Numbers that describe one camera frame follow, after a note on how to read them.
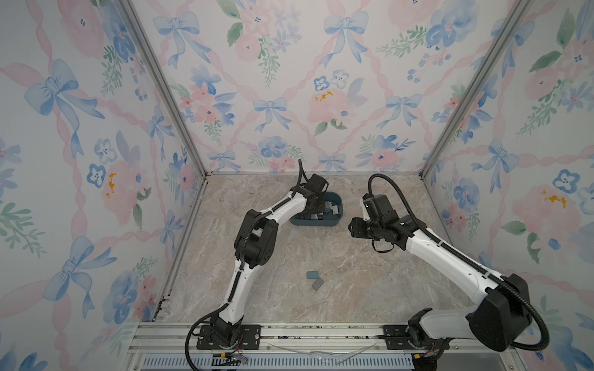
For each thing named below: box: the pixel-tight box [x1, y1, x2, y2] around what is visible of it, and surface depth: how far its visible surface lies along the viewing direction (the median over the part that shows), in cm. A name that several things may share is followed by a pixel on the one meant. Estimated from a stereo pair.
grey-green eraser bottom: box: [311, 276, 325, 291], surface depth 87 cm
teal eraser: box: [306, 271, 320, 280], surface depth 90 cm
